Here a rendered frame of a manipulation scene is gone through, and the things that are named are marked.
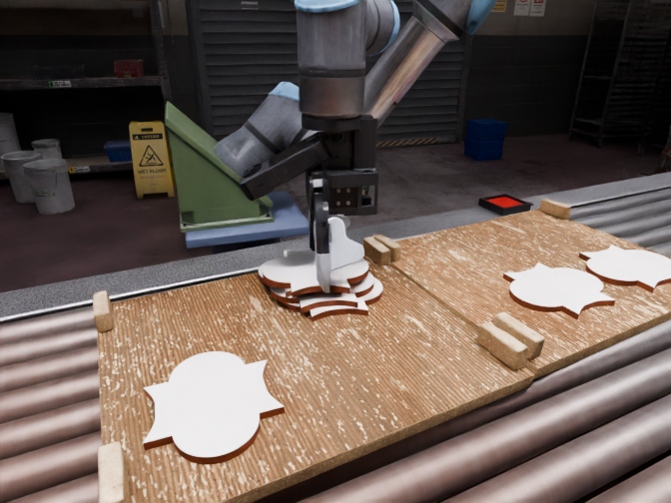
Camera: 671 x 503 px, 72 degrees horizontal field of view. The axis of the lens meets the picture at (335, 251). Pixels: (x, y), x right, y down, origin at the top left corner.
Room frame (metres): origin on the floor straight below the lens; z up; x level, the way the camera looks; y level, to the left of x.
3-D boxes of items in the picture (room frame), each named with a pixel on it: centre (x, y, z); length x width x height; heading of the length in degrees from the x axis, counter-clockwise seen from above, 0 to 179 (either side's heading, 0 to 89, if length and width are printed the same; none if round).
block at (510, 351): (0.41, -0.18, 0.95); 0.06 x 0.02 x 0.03; 26
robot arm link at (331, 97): (0.56, 0.00, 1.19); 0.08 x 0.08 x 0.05
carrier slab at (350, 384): (0.45, 0.05, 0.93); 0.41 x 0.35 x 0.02; 116
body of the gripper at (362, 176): (0.56, 0.00, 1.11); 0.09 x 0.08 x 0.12; 98
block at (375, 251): (0.65, -0.06, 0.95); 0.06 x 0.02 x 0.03; 26
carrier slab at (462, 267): (0.64, -0.32, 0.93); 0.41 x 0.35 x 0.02; 118
